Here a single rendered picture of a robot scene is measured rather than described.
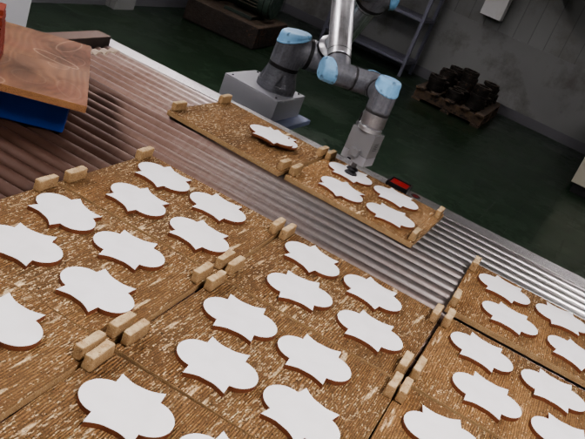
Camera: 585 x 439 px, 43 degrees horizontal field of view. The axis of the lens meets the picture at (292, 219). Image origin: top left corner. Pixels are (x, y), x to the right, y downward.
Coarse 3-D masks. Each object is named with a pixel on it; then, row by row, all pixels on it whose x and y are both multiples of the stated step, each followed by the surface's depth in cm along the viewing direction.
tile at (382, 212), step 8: (368, 208) 211; (376, 208) 213; (384, 208) 216; (376, 216) 208; (384, 216) 210; (392, 216) 212; (400, 216) 215; (392, 224) 208; (400, 224) 209; (408, 224) 212
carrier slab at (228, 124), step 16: (176, 112) 226; (192, 112) 232; (208, 112) 237; (224, 112) 243; (240, 112) 249; (192, 128) 223; (208, 128) 224; (224, 128) 229; (240, 128) 235; (272, 128) 247; (224, 144) 220; (240, 144) 222; (256, 144) 227; (304, 144) 244; (256, 160) 216; (272, 160) 220; (304, 160) 230
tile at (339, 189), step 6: (324, 180) 218; (330, 180) 220; (336, 180) 222; (324, 186) 215; (330, 186) 215; (336, 186) 217; (342, 186) 219; (348, 186) 221; (336, 192) 213; (342, 192) 215; (348, 192) 216; (354, 192) 218; (336, 198) 211; (342, 198) 212; (348, 198) 213; (354, 198) 214; (360, 198) 216
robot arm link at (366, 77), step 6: (360, 72) 226; (366, 72) 227; (372, 72) 228; (378, 72) 232; (360, 78) 225; (366, 78) 226; (372, 78) 226; (360, 84) 226; (366, 84) 226; (348, 90) 230; (354, 90) 228; (360, 90) 227; (366, 90) 226; (366, 96) 228
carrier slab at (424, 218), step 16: (320, 160) 235; (336, 160) 241; (288, 176) 213; (304, 176) 218; (320, 176) 223; (336, 176) 228; (368, 176) 239; (320, 192) 211; (368, 192) 225; (400, 192) 236; (352, 208) 209; (432, 208) 234; (368, 224) 206; (384, 224) 207; (416, 224) 216; (432, 224) 221; (400, 240) 203; (416, 240) 206
